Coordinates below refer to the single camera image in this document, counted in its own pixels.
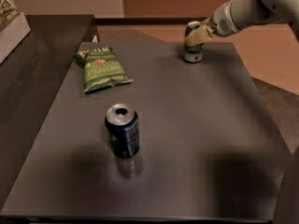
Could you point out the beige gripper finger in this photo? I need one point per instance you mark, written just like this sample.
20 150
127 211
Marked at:
198 36

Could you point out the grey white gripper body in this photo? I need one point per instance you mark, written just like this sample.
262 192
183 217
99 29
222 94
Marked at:
220 22

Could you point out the green white 7up can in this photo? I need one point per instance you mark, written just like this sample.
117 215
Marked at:
192 54

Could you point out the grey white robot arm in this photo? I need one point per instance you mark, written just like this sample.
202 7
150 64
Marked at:
237 15

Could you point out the dark blue pepsi can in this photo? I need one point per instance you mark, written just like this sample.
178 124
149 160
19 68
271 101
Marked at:
122 124

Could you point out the green jalapeno chips bag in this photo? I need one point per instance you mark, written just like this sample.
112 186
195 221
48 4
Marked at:
101 69

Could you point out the dark wooden side counter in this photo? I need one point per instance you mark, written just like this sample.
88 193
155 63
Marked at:
30 77

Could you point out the white box with snacks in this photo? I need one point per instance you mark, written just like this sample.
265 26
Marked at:
14 27

